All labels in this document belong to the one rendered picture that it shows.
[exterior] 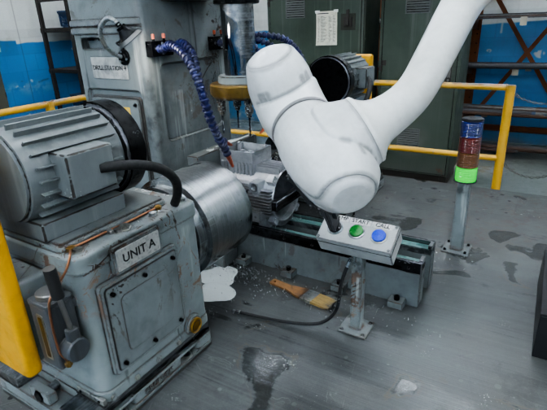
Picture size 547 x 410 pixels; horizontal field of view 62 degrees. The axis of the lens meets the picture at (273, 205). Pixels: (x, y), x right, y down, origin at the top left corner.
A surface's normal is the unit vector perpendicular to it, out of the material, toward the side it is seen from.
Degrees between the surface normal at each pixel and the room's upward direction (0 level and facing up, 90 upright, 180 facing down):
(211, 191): 43
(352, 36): 90
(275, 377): 0
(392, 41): 90
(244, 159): 90
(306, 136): 48
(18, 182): 90
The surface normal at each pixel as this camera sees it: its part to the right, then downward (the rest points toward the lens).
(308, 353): -0.04, -0.92
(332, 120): -0.28, -0.58
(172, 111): 0.85, 0.17
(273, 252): -0.52, 0.34
